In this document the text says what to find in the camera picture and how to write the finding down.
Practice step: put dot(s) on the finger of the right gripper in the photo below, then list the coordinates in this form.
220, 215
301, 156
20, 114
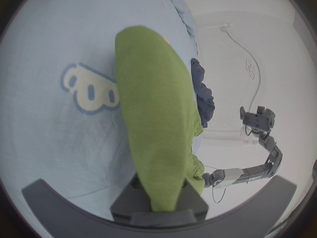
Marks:
242, 113

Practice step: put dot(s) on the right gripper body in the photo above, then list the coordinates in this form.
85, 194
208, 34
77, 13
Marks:
257, 121

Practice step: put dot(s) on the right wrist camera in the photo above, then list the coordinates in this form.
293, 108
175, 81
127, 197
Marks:
260, 109

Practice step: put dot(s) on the green trousers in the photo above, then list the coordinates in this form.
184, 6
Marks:
153, 108

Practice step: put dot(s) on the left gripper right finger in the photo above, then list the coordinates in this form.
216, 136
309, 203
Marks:
194, 202

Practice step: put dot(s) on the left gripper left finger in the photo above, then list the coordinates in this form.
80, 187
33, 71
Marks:
128, 204

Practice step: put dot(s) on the bed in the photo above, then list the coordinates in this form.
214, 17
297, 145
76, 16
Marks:
62, 132

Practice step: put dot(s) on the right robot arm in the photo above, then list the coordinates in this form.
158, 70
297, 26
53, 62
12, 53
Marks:
252, 173

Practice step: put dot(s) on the pale blue quilt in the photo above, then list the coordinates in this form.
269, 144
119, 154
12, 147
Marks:
183, 11

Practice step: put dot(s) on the dark blue garment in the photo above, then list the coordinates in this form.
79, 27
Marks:
203, 100

